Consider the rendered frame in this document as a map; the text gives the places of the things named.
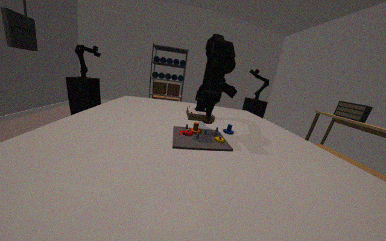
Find yellow gear with black stripe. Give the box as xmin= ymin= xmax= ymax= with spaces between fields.
xmin=214 ymin=137 xmax=225 ymax=143

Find orange gear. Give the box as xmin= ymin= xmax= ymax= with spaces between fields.
xmin=189 ymin=122 xmax=201 ymax=134

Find red gear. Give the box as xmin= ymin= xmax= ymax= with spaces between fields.
xmin=183 ymin=130 xmax=193 ymax=136

